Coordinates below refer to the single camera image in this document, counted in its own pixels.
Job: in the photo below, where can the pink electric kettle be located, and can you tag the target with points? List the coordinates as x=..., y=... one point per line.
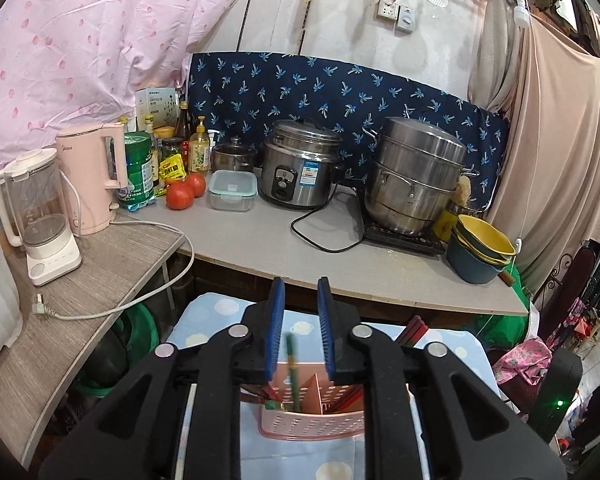
x=85, y=180

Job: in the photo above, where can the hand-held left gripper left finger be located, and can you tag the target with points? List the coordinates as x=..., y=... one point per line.
x=277, y=330

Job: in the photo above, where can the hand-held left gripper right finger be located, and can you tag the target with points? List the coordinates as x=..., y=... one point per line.
x=325, y=330

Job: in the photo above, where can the yellow oil bottle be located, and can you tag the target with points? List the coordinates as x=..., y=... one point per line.
x=199, y=155

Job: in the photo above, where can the yellow cup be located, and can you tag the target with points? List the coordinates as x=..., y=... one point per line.
x=445, y=225

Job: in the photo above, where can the yellow packet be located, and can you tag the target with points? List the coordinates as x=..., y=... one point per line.
x=172, y=167

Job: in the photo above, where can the white wall socket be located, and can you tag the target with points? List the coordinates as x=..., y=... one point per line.
x=388, y=10

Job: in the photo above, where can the steel rice cooker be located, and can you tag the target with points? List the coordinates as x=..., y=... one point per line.
x=300, y=165

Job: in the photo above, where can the white wall switch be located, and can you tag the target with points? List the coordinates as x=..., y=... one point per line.
x=406, y=19

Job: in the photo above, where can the white light bulb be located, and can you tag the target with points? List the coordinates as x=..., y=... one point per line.
x=521, y=12

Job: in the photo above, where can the green bag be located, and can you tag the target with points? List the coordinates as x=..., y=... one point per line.
x=500, y=330

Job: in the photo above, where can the dark wooden headboard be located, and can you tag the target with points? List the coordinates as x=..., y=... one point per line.
x=582, y=270

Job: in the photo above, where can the navy floral cloth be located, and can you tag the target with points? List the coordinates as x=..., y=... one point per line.
x=330, y=90

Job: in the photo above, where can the pink utensil holder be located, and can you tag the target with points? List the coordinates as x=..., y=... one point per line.
x=310, y=420

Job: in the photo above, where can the small glass lid pot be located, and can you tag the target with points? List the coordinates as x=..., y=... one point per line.
x=232, y=157

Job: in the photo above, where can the blue dotted tablecloth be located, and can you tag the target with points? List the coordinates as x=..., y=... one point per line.
x=215, y=320

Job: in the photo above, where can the green can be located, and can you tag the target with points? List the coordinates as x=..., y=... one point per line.
x=140, y=165

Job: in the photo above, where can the white carton box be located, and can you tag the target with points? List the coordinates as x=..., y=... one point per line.
x=155, y=105

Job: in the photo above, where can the tan loofah scrubber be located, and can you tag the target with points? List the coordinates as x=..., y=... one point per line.
x=463, y=190

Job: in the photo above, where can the green basin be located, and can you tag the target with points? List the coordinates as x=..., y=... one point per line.
x=145, y=330

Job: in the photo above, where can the white blender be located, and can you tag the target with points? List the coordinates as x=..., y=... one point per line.
x=45, y=240

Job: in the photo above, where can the dark sauce bottle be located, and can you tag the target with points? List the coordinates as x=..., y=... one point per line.
x=182, y=125

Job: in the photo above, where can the black induction cooker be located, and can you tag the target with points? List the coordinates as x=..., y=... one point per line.
x=405, y=245

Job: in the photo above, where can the yellow lined bowl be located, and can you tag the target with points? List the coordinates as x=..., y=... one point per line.
x=485, y=235

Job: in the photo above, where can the red tomato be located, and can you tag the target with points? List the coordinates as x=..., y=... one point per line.
x=197, y=184
x=180, y=195

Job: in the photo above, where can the steel steamer pot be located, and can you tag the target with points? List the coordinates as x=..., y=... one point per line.
x=415, y=175

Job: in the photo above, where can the pink floral cloth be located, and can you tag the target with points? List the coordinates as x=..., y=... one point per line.
x=525, y=360

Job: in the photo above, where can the beige curtain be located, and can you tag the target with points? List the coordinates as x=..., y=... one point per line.
x=555, y=135

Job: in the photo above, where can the pink printed sheet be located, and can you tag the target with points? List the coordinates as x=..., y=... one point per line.
x=80, y=35

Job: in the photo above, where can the clear plastic food container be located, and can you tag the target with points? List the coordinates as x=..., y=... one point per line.
x=232, y=191

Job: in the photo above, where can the glass jar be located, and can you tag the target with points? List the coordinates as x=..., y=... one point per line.
x=170, y=149

